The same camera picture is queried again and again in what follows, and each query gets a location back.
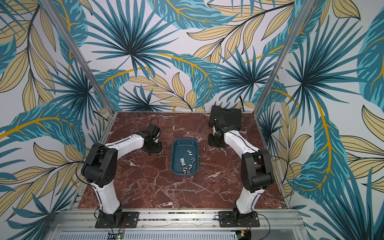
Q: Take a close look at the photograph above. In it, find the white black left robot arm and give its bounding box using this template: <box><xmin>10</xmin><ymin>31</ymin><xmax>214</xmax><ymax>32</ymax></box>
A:
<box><xmin>81</xmin><ymin>130</ymin><xmax>162</xmax><ymax>215</ymax></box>

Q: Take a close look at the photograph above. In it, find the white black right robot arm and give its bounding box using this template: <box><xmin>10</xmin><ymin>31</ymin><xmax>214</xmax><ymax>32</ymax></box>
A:
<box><xmin>209</xmin><ymin>117</ymin><xmax>275</xmax><ymax>217</ymax></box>

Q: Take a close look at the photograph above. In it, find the teal plastic storage box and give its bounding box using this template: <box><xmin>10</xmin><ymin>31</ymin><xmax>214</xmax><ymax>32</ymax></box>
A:
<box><xmin>170</xmin><ymin>138</ymin><xmax>199</xmax><ymax>177</ymax></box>

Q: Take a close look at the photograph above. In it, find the black plastic tool case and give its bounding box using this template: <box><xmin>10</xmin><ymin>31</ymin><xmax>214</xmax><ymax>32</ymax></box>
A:
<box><xmin>209</xmin><ymin>105</ymin><xmax>242</xmax><ymax>131</ymax></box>

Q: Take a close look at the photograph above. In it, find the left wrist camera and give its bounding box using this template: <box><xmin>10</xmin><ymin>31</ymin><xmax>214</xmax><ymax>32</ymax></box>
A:
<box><xmin>146</xmin><ymin>124</ymin><xmax>161</xmax><ymax>140</ymax></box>

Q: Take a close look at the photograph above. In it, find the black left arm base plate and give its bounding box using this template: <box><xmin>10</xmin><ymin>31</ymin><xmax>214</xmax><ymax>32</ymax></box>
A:
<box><xmin>95</xmin><ymin>211</ymin><xmax>139</xmax><ymax>229</ymax></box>

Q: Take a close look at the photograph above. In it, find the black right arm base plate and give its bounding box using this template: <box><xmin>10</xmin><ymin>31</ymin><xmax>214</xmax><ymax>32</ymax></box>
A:
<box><xmin>218</xmin><ymin>210</ymin><xmax>260</xmax><ymax>228</ymax></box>

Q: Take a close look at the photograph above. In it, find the aluminium front rail frame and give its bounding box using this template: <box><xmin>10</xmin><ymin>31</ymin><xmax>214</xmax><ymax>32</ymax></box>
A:
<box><xmin>45</xmin><ymin>209</ymin><xmax>310</xmax><ymax>240</ymax></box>

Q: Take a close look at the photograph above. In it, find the aluminium right corner post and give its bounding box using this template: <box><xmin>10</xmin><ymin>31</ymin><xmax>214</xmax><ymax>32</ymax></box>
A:
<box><xmin>254</xmin><ymin>1</ymin><xmax>314</xmax><ymax>118</ymax></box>

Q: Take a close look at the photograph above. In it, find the aluminium corner post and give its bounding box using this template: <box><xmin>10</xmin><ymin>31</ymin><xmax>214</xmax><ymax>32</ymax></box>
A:
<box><xmin>40</xmin><ymin>0</ymin><xmax>115</xmax><ymax>115</ymax></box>
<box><xmin>254</xmin><ymin>1</ymin><xmax>314</xmax><ymax>118</ymax></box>

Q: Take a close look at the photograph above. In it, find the aluminium left corner post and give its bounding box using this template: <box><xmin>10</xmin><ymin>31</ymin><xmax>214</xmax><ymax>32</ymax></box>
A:
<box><xmin>40</xmin><ymin>0</ymin><xmax>115</xmax><ymax>115</ymax></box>

